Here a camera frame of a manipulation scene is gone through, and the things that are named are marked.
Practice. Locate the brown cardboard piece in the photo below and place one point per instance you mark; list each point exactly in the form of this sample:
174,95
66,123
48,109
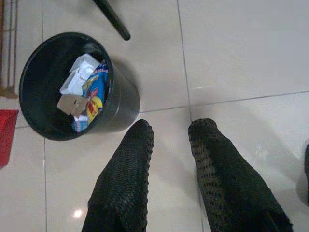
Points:
72,104

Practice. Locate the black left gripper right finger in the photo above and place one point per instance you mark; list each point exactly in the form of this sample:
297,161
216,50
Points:
227,183

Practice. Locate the white crumpled paper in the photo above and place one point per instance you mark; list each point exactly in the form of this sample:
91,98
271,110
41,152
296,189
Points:
78,75

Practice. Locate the blue yellow snack wrapper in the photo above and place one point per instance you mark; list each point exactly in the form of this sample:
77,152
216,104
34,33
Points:
96,91

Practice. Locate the red plastic dustpan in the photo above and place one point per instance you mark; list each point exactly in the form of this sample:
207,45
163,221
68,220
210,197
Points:
7,135

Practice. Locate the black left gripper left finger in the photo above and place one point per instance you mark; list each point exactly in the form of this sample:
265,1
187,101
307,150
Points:
125,178

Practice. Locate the black furniture leg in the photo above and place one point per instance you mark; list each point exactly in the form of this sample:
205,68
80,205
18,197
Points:
113,17

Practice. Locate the black round rubbish bin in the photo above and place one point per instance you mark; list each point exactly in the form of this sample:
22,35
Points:
48,91

